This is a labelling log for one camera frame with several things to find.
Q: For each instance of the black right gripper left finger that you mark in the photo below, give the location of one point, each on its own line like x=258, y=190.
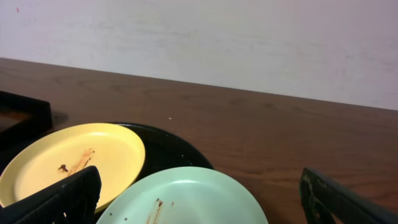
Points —
x=70, y=200

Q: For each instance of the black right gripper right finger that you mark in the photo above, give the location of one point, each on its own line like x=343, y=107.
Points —
x=324, y=200

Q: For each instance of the yellow plastic plate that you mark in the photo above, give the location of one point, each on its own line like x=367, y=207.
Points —
x=117, y=152

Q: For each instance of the pale green plastic plate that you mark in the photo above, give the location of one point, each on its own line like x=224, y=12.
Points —
x=185, y=195

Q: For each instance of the rectangular black water tray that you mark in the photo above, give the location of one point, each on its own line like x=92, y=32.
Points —
x=28, y=118

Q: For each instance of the round black tray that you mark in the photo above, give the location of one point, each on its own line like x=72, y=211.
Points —
x=165, y=150

